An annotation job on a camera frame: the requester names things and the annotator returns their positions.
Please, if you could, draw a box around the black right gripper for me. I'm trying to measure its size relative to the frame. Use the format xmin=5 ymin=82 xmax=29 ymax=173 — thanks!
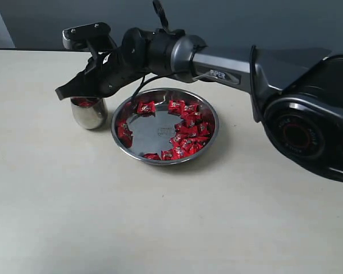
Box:
xmin=55 ymin=49 xmax=149 ymax=100

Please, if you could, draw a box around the red candy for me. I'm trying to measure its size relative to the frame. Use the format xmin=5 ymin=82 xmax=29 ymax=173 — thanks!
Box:
xmin=183 ymin=136 xmax=209 ymax=150
xmin=71 ymin=98 xmax=98 ymax=107
xmin=137 ymin=101 xmax=156 ymax=116
xmin=171 ymin=146 xmax=190 ymax=160
xmin=181 ymin=104 xmax=199 ymax=119
xmin=117 ymin=120 xmax=133 ymax=146
xmin=168 ymin=100 xmax=185 ymax=115

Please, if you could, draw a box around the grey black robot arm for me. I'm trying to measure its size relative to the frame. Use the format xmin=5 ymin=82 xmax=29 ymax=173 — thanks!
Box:
xmin=56 ymin=25 xmax=343 ymax=182

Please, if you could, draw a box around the stainless steel cup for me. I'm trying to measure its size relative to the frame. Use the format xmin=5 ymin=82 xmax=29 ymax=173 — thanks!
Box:
xmin=70 ymin=97 xmax=108 ymax=130

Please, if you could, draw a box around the round stainless steel plate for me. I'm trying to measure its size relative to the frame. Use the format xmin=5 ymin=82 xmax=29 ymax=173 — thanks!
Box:
xmin=111 ymin=88 xmax=219 ymax=166

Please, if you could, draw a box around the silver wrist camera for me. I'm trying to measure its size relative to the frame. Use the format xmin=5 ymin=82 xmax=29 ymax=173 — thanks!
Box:
xmin=62 ymin=22 xmax=115 ymax=51

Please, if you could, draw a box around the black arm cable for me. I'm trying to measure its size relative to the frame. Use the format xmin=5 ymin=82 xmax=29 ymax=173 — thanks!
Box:
xmin=248 ymin=45 xmax=264 ymax=123

